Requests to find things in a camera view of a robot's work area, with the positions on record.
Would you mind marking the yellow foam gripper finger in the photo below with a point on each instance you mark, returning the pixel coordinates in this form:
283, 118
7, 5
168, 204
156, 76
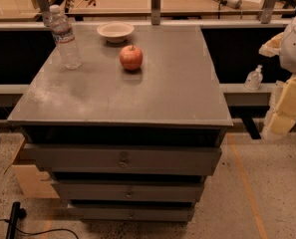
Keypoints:
281, 116
272, 47

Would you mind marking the red apple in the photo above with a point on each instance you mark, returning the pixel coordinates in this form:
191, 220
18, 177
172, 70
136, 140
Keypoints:
131, 57

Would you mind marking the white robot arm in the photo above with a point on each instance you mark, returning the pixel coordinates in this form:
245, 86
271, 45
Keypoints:
287, 55

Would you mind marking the small sanitizer pump bottle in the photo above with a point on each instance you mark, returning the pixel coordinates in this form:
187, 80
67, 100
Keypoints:
254, 79

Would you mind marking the white paper bowl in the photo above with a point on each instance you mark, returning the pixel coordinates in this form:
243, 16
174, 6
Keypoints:
115, 32

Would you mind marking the grey drawer cabinet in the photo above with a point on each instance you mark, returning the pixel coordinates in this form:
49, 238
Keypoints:
173, 100

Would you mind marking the bottom grey drawer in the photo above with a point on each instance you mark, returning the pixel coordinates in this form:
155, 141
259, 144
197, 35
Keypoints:
131, 213

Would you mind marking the grey drawer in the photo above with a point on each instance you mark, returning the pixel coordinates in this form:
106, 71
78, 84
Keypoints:
124, 159
128, 191
131, 213

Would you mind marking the clear plastic water bottle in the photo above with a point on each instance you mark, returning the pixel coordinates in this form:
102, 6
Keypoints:
64, 37

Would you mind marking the middle grey drawer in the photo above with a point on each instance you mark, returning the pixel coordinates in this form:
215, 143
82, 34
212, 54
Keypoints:
128, 191

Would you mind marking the top grey drawer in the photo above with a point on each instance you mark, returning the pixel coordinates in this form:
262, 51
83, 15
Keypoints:
124, 159

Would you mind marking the cardboard box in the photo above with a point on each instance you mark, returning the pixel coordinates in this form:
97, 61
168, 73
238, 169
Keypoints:
33, 182

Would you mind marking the black power strip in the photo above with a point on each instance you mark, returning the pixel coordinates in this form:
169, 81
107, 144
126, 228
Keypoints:
17, 213

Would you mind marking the metal frame post right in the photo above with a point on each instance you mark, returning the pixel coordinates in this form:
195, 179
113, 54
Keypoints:
266, 12

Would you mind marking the metal frame post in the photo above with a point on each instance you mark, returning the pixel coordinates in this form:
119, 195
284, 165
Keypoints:
155, 12
266, 12
45, 11

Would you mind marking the metal frame post centre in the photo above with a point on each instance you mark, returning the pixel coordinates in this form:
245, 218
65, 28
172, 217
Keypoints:
155, 12

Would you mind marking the metal frame post left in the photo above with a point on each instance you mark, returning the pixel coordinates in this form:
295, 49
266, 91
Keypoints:
45, 11

